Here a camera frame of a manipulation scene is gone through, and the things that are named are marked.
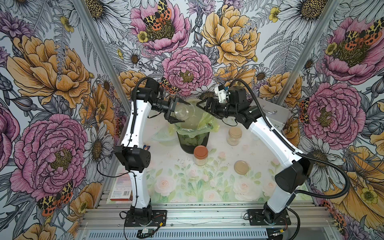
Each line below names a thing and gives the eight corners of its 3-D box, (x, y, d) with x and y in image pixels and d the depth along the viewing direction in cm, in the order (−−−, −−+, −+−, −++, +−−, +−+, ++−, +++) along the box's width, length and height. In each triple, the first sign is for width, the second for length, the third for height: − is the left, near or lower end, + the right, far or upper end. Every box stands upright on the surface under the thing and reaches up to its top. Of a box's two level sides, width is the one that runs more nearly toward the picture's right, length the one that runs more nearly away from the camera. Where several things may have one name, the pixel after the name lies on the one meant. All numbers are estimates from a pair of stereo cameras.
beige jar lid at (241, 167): (234, 174, 91) (235, 173, 89) (232, 161, 97) (233, 160, 95) (248, 174, 91) (249, 173, 89) (245, 161, 97) (246, 160, 95)
